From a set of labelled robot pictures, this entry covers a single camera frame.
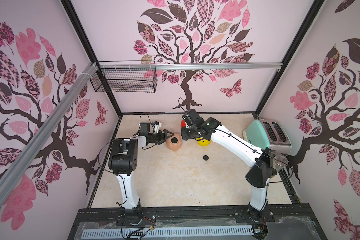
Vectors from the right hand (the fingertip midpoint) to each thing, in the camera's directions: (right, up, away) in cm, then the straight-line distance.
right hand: (183, 132), depth 81 cm
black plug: (-6, -5, +12) cm, 14 cm away
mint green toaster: (+48, -1, +5) cm, 48 cm away
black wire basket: (-38, +36, +14) cm, 54 cm away
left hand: (-8, -5, +17) cm, 20 cm away
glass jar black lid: (+52, -15, -3) cm, 54 cm away
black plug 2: (+14, -17, +14) cm, 26 cm away
